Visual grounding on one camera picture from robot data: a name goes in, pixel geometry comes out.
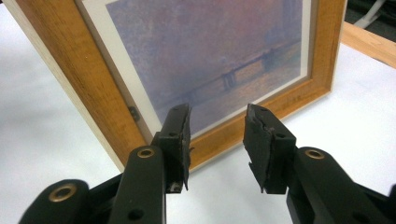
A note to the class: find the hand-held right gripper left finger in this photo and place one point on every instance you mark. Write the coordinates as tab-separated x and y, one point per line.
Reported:
174	155

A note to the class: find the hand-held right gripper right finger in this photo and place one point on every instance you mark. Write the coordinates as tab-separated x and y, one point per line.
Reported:
271	155

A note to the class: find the wooden picture frame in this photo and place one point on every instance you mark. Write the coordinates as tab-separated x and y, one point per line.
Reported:
77	62

